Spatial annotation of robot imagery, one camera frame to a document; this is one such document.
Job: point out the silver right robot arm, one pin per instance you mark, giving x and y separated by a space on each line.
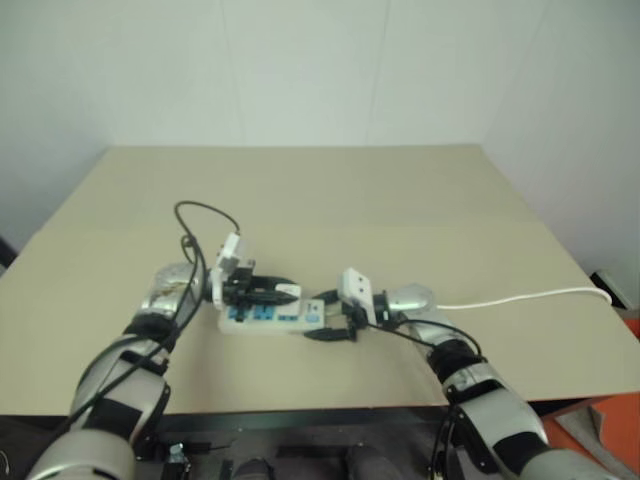
500 410

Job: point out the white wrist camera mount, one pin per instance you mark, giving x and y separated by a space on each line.
232 250
356 287

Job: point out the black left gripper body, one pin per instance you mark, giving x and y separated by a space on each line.
239 289

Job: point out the black table frame bar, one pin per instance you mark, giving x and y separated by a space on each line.
300 420

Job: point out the white power strip blue sockets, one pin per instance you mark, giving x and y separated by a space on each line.
280 326

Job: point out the dark rounded shape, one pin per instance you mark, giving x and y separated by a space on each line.
254 469

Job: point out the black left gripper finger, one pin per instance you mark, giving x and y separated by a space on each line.
275 298
272 280

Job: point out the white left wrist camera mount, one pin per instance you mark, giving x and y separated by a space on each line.
232 250

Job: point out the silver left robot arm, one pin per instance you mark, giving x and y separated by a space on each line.
125 390

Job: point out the grey cloth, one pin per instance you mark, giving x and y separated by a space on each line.
577 417

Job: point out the orange mat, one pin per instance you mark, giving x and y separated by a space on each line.
617 430

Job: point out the white charger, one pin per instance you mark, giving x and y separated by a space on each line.
290 290

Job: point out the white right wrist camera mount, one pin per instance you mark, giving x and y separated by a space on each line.
356 287

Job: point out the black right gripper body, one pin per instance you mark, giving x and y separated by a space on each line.
356 320

